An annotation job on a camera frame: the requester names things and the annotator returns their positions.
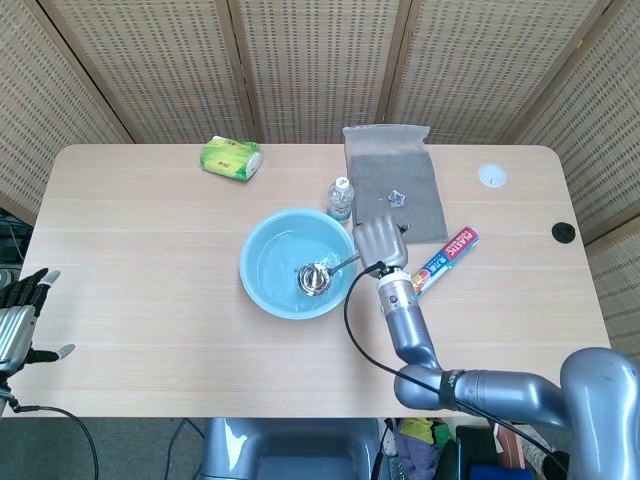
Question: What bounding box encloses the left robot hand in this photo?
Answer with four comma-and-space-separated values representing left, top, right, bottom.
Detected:
0, 268, 76, 374

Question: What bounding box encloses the colourful cloth pile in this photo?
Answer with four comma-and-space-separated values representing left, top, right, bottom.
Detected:
392, 417, 451, 474

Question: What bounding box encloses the woven rattan folding screen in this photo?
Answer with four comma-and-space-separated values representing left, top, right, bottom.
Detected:
0, 0, 640, 371

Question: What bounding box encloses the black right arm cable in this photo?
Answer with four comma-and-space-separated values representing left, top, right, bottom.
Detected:
343, 262, 571, 474

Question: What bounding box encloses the white round grommet cap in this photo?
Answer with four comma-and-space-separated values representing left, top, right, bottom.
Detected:
477, 163, 510, 189

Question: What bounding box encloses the blue plastic wrap roll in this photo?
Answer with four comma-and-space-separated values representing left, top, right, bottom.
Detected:
409, 226, 481, 297

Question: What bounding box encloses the grey cloth in plastic bag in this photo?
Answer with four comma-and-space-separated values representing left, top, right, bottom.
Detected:
342, 124, 449, 250

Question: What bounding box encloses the metal ladle with black handle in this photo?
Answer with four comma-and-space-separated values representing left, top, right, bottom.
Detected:
296, 253, 361, 298

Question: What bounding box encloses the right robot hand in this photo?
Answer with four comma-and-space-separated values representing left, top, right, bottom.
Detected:
352, 213, 412, 274

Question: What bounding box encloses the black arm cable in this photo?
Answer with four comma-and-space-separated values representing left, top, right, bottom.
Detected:
9, 403, 101, 480
343, 262, 571, 474

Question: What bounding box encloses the clear water bottle white cap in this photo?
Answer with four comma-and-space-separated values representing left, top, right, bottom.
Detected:
327, 176, 354, 223

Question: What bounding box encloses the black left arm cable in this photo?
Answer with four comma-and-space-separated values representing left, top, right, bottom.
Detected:
9, 403, 101, 480

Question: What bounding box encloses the green tissue pack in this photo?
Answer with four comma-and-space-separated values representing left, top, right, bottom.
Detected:
199, 135, 264, 182

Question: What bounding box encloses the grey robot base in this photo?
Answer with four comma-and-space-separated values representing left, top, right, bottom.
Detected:
199, 417, 386, 480

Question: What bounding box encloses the light blue plastic basin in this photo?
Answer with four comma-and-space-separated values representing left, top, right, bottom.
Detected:
238, 208, 359, 320

